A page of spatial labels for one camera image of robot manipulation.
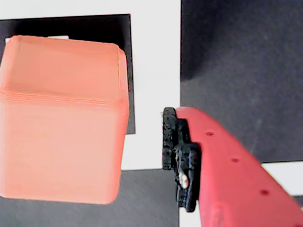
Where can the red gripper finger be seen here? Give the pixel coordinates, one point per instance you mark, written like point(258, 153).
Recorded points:
point(225, 177)

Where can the black white marker board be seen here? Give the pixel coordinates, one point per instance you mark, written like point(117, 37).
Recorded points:
point(236, 59)

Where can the orange cube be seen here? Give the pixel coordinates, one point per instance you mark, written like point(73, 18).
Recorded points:
point(61, 118)

